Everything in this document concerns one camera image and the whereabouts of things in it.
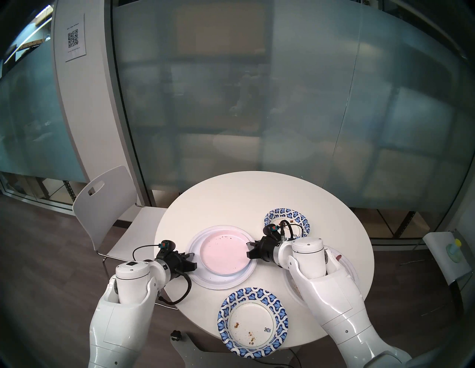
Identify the white chair with handle hole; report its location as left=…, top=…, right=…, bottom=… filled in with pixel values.
left=72, top=165, right=167, bottom=268

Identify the paper sign with QR code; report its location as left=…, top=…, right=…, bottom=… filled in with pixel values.
left=64, top=14, right=86, bottom=62

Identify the pink plate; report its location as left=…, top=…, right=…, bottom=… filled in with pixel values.
left=200, top=230, right=252, bottom=276

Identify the thin black left camera cable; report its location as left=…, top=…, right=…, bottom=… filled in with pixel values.
left=132, top=243, right=161, bottom=262

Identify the white paper plate with leftovers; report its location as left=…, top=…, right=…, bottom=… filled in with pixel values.
left=283, top=246, right=360, bottom=298

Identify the small blue patterned paper bowl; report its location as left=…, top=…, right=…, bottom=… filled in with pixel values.
left=264, top=208, right=311, bottom=239

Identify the plain white paper plate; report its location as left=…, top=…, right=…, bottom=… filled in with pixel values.
left=188, top=225, right=258, bottom=290

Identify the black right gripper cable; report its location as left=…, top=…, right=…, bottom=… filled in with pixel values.
left=278, top=219, right=303, bottom=240

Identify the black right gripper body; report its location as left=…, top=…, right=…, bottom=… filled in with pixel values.
left=259, top=225, right=283, bottom=265

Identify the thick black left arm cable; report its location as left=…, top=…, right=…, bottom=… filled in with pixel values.
left=158, top=268, right=193, bottom=306

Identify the large blue patterned paper plate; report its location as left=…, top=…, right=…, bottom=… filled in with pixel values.
left=218, top=287, right=289, bottom=358

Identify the white chair with black legs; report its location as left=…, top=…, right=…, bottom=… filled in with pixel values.
left=401, top=230, right=474, bottom=318

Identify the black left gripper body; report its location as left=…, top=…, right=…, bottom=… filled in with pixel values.
left=156, top=240, right=185, bottom=277

